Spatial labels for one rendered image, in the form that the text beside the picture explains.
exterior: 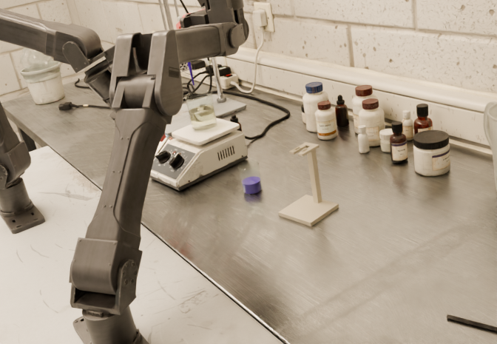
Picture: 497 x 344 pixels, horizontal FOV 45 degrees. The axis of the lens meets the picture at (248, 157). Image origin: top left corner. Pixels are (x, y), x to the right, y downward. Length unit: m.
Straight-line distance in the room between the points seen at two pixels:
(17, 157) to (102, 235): 0.55
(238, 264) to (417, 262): 0.29
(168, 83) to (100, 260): 0.27
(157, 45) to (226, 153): 0.51
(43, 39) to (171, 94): 0.38
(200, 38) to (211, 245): 0.36
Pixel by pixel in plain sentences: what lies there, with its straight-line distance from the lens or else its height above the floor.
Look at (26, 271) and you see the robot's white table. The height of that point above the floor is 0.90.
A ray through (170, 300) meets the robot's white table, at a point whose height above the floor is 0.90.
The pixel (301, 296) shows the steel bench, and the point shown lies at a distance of 0.92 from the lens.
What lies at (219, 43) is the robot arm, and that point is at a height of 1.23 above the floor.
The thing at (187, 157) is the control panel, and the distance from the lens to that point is 1.33.
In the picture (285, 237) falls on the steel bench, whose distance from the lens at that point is 1.07.
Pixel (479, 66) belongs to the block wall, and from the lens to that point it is 1.32.
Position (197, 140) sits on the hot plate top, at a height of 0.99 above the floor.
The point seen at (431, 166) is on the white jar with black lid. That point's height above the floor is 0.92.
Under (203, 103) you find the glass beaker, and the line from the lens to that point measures 1.35.
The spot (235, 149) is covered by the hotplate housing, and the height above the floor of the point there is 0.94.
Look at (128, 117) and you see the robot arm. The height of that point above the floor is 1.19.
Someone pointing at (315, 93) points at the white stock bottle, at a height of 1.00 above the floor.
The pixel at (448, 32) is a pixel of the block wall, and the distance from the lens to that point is 1.36.
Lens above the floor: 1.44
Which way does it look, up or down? 23 degrees down
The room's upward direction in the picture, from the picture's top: 10 degrees counter-clockwise
